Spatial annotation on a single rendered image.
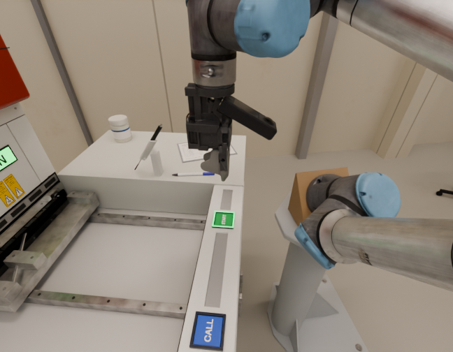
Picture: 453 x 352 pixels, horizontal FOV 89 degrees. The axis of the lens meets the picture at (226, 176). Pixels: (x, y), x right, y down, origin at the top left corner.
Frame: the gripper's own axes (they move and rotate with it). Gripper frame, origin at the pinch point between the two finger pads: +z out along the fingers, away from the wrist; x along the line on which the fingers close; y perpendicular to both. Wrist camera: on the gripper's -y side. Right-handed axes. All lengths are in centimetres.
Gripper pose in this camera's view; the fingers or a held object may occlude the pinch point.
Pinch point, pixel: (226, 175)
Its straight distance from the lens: 52.7
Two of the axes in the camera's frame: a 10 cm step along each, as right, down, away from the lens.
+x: -0.9, 5.9, -8.0
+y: -10.0, -0.5, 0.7
